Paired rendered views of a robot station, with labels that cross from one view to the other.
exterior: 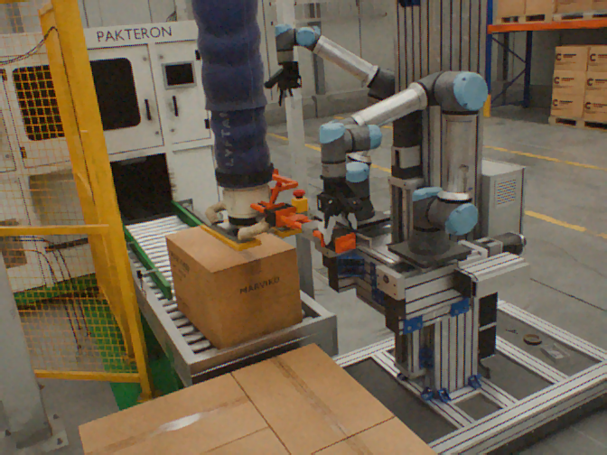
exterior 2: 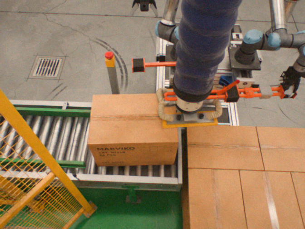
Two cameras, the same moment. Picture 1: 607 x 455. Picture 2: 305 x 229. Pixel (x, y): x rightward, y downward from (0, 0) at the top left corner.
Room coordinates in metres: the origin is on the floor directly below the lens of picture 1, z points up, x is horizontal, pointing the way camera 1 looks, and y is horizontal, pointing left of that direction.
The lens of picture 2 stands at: (1.91, 1.16, 2.51)
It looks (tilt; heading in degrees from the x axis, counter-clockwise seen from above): 58 degrees down; 297
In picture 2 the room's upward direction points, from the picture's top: 1 degrees clockwise
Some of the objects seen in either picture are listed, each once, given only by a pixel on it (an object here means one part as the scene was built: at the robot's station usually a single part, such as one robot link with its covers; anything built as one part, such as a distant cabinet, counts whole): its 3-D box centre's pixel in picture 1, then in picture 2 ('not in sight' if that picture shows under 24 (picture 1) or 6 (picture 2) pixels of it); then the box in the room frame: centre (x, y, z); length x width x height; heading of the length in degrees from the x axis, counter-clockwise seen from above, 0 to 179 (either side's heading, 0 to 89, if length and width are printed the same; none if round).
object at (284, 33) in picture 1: (284, 37); not in sight; (2.57, 0.01, 1.82); 0.09 x 0.08 x 0.11; 86
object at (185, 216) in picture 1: (210, 230); (2, 106); (3.65, 0.64, 0.60); 1.60 x 0.10 x 0.09; 26
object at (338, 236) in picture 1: (337, 240); (287, 92); (1.64, -0.10, 1.23); 0.08 x 0.07 x 0.05; 32
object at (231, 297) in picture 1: (231, 279); (134, 131); (2.48, 0.36, 0.75); 0.60 x 0.40 x 0.40; 30
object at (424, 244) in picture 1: (428, 235); (246, 52); (1.97, -0.46, 1.09); 0.15 x 0.15 x 0.10
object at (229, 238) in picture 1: (228, 230); (189, 117); (2.10, 0.29, 1.13); 0.34 x 0.10 x 0.05; 32
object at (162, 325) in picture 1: (136, 285); (28, 178); (3.07, 1.01, 0.50); 2.31 x 0.05 x 0.19; 26
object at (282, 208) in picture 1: (280, 214); (230, 93); (1.94, 0.08, 1.23); 0.10 x 0.08 x 0.06; 122
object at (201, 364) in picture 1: (266, 342); (179, 142); (2.16, 0.20, 0.58); 0.70 x 0.03 x 0.06; 116
